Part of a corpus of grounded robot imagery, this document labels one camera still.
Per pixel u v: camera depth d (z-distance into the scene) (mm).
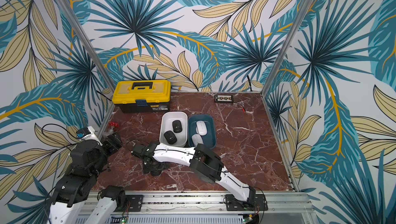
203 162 573
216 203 753
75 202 420
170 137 927
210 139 944
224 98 1139
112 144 585
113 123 954
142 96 954
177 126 977
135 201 737
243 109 1099
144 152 626
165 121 1001
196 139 925
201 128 977
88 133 555
